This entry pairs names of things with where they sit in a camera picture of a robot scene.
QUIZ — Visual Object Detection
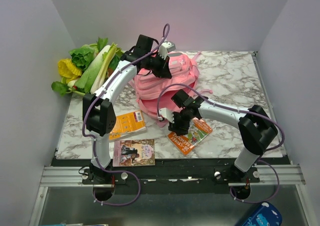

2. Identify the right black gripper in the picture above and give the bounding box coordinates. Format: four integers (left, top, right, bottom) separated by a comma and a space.
167, 108, 191, 137

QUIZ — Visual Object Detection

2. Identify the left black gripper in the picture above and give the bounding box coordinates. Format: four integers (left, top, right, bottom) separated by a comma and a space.
143, 52, 172, 78

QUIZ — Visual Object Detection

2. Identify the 78-storey treehouse book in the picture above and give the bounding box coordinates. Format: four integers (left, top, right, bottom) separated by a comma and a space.
167, 118, 213, 156

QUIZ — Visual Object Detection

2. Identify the pink school backpack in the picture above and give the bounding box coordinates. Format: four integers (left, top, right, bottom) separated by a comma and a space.
129, 52, 201, 128

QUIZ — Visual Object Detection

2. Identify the pink illustrated storybook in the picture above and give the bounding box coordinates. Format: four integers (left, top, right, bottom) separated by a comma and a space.
112, 139, 156, 167

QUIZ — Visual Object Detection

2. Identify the orange paperback book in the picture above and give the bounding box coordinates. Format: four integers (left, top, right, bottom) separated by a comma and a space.
109, 110, 146, 141

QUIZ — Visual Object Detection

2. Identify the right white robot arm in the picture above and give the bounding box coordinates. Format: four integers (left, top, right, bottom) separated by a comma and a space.
158, 90, 278, 182

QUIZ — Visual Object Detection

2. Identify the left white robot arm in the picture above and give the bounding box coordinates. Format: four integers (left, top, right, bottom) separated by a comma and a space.
81, 35, 176, 184

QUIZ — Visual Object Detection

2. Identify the green vegetable tray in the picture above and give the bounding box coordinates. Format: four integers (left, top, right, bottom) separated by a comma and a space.
72, 43, 125, 98

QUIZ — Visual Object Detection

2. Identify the white napa cabbage toy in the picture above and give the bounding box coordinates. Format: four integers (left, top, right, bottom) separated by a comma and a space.
74, 43, 123, 94

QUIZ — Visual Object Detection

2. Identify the green lettuce toy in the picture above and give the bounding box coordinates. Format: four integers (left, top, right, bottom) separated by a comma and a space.
69, 37, 108, 71

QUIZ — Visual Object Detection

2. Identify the yellow flower toy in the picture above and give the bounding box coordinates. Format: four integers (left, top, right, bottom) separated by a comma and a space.
57, 58, 82, 79

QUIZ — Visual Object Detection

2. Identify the blue shark pencil case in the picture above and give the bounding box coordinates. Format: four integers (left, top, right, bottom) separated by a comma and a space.
235, 202, 283, 226

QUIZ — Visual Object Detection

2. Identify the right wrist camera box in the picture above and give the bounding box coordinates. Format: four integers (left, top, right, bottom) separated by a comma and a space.
157, 108, 175, 123

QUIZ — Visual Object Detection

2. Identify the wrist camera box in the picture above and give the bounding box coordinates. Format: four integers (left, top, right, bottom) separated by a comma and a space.
157, 108, 175, 123
157, 41, 176, 60

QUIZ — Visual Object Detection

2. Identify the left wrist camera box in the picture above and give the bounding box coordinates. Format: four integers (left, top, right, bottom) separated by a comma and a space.
157, 41, 176, 60

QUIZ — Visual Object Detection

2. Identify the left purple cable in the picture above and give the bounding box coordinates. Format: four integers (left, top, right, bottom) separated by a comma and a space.
81, 23, 171, 207

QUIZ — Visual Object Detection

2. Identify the black mounting base rail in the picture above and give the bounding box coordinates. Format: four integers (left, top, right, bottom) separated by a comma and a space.
52, 159, 260, 195

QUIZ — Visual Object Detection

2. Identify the aluminium frame rail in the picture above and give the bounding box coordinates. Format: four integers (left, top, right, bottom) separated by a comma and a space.
40, 167, 83, 187

